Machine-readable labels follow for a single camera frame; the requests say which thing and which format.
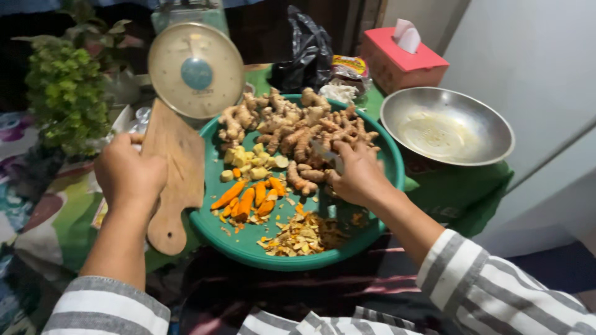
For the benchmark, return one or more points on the person's right hand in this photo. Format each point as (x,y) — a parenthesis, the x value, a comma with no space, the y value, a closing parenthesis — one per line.
(361,179)

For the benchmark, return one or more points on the person's left hand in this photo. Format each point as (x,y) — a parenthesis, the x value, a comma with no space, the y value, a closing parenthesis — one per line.
(128,174)

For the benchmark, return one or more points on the small steel knife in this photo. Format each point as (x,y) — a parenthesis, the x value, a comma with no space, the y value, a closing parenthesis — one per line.
(323,152)

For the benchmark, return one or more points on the wooden cutting board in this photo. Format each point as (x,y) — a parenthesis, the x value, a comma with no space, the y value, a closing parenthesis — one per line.
(174,172)

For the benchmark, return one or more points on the short unpeeled turmeric root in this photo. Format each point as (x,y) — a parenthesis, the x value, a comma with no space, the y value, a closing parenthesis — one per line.
(313,175)

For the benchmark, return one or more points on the crumpled clear plastic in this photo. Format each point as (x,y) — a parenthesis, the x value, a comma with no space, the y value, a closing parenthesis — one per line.
(139,120)

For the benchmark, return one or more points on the knobbly unpeeled turmeric root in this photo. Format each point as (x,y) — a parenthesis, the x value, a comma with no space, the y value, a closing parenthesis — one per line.
(299,180)

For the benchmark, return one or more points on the floral patterned cloth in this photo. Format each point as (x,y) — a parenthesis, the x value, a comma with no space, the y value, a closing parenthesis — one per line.
(60,223)

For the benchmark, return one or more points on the pile of root peelings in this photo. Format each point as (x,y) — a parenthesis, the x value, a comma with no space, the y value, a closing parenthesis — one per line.
(298,235)

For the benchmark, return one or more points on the clear bag of white pieces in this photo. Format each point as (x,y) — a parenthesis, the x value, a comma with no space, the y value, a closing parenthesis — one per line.
(337,91)

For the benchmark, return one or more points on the pile of unpeeled ginger roots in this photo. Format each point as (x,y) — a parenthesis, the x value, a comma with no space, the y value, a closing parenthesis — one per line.
(288,123)

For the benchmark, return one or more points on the green table cloth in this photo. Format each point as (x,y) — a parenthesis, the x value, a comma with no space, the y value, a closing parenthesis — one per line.
(458,195)

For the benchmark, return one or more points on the steel bowl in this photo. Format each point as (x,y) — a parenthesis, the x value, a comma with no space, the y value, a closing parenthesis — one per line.
(447,125)

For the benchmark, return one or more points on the green leafy plant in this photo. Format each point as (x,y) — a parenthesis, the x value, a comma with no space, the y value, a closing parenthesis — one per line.
(67,93)

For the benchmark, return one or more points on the clear packet with yellow label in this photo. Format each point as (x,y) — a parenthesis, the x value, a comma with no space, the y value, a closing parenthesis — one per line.
(350,67)

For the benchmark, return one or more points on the heap of peeled ginger chunks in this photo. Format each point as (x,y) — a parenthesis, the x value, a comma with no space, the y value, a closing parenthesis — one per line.
(249,163)

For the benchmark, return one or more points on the group of peeled orange turmeric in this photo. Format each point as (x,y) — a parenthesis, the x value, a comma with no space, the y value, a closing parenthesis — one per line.
(249,197)

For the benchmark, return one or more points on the round green plastic tray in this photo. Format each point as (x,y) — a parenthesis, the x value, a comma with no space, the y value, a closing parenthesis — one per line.
(260,242)

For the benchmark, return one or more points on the pink tissue box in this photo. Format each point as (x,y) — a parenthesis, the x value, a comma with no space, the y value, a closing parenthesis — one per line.
(398,63)

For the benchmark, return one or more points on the dial kitchen scale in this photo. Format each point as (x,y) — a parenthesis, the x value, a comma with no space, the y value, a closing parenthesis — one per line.
(195,72)

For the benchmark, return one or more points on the dark maroon lap cloth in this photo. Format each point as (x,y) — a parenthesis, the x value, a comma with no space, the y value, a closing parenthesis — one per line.
(302,293)

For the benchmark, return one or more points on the black plastic bag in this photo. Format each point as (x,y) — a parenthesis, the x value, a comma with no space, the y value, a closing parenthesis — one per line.
(302,56)

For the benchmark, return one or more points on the white tissue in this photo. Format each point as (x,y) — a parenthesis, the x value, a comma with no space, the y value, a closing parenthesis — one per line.
(407,35)

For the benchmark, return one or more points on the grey white striped shirt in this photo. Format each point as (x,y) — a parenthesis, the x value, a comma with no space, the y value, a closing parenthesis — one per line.
(493,288)

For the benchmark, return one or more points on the white refrigerator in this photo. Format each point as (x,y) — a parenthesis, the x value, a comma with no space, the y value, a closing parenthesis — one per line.
(535,70)

